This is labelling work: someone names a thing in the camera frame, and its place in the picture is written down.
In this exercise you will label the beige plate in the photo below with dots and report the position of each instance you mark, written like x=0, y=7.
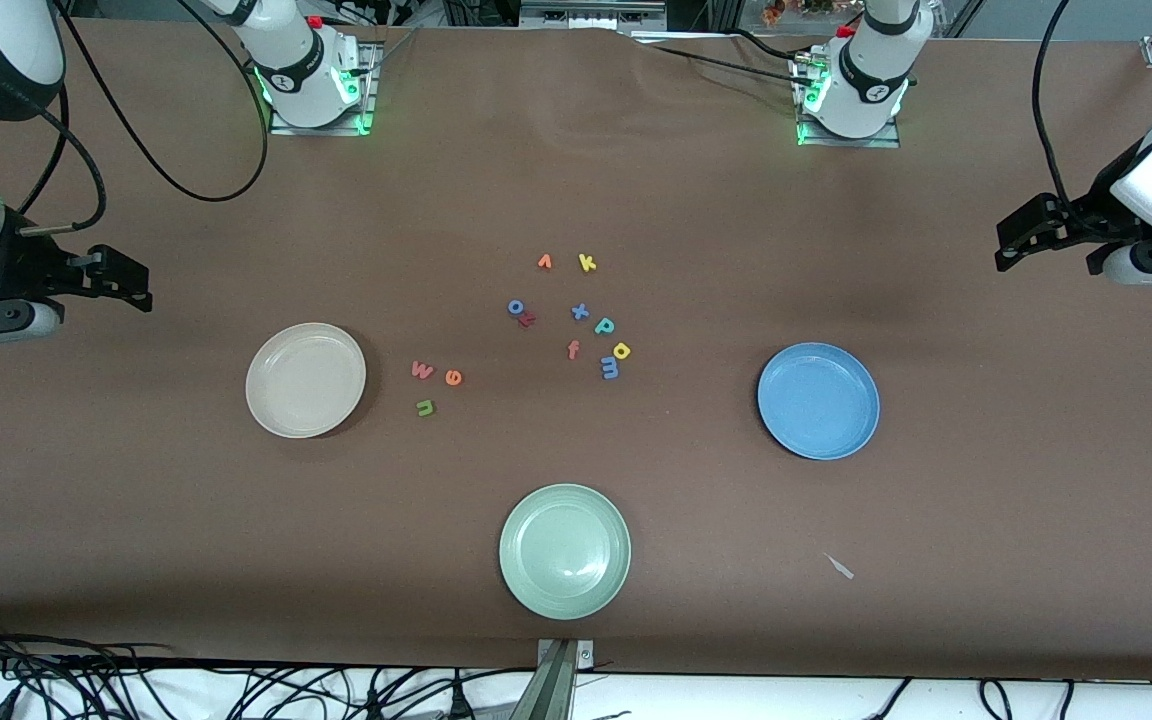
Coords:
x=306, y=380

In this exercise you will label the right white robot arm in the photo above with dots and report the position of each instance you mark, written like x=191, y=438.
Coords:
x=301, y=70

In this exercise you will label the grey metal frame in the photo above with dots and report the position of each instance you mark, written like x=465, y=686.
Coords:
x=586, y=18

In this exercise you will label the brown table cover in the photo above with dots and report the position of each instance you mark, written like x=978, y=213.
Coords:
x=636, y=180

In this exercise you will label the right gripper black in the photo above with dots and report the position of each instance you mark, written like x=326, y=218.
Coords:
x=18, y=270

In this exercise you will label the red letter w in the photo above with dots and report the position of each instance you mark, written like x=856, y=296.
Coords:
x=423, y=372

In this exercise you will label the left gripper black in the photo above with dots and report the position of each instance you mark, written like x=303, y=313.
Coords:
x=1082, y=221

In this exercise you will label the blue letter m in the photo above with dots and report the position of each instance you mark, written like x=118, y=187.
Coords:
x=609, y=369

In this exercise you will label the blue plate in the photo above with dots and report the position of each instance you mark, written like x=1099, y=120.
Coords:
x=818, y=400

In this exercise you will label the metal table edge bracket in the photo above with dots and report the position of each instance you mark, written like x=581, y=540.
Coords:
x=556, y=690

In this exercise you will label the green plate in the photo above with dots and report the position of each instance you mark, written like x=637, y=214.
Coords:
x=564, y=552

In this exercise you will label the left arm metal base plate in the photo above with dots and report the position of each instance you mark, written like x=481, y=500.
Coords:
x=866, y=143

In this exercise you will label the orange dried plant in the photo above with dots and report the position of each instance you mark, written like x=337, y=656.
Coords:
x=772, y=12

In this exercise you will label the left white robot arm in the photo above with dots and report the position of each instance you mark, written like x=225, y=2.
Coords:
x=871, y=75

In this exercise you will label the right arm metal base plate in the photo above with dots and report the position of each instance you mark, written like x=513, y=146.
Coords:
x=321, y=130

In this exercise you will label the white tape scrap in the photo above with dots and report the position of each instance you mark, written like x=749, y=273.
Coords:
x=841, y=568

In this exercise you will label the green letter p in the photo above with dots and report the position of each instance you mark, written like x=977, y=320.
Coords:
x=601, y=327

